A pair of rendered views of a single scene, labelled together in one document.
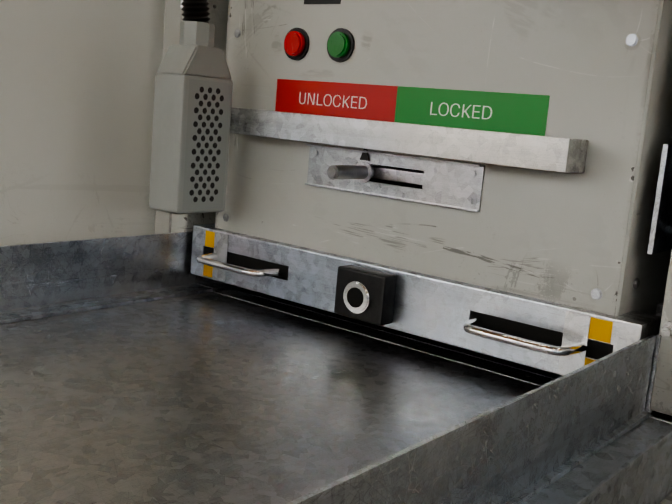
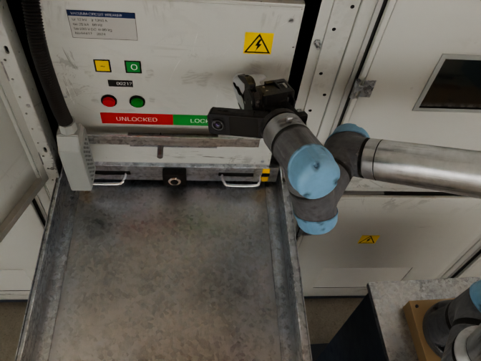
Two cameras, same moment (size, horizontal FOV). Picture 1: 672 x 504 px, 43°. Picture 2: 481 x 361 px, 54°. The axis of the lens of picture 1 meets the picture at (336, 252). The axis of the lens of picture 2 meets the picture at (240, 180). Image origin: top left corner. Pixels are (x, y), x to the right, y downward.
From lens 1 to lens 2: 0.91 m
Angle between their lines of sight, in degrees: 58
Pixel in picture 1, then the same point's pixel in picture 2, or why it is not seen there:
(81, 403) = (159, 300)
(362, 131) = (169, 140)
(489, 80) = not seen: hidden behind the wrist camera
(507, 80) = not seen: hidden behind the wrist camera
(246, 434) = (212, 278)
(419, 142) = (197, 142)
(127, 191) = (16, 162)
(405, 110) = (178, 121)
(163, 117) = (71, 165)
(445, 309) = (208, 173)
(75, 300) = (57, 234)
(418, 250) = (191, 157)
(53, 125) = not seen: outside the picture
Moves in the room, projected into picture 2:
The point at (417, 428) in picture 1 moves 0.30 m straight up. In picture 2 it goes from (240, 238) to (254, 165)
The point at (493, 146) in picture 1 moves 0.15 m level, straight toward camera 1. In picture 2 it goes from (230, 142) to (265, 190)
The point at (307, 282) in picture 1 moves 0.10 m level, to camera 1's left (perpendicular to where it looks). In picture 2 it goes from (142, 174) to (107, 193)
